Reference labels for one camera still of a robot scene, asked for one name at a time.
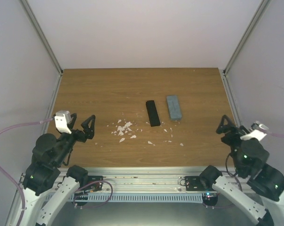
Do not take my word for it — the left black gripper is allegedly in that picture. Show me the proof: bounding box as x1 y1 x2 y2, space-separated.
54 112 96 165

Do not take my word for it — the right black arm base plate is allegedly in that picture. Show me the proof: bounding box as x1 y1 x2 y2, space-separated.
179 176 215 192

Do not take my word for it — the right aluminium frame post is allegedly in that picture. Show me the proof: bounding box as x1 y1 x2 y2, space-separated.
222 0 272 75

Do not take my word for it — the left aluminium frame post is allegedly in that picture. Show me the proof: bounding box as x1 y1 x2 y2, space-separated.
21 0 63 75

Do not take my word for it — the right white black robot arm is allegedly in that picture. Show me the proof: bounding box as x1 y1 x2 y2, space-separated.
199 115 284 226

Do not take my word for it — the green glasses case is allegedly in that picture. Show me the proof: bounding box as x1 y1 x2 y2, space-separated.
166 95 182 121

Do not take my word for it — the grey slotted cable duct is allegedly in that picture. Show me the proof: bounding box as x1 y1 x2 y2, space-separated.
75 193 203 203

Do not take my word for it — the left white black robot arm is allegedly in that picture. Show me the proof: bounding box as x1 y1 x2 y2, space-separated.
19 111 96 226

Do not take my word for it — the aluminium mounting rail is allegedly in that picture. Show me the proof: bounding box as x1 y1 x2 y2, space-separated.
17 167 272 194

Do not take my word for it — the black glasses case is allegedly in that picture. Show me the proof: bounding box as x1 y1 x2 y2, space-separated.
146 100 160 127

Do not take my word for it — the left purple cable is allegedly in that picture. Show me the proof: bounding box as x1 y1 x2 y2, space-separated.
0 119 55 226

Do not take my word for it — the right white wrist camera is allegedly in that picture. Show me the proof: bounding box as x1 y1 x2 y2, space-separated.
240 121 269 141

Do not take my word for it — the aluminium frame post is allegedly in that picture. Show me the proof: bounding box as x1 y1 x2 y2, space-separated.
21 0 63 75
222 0 272 75

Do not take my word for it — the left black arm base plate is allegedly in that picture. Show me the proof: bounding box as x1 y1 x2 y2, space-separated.
83 175 103 193

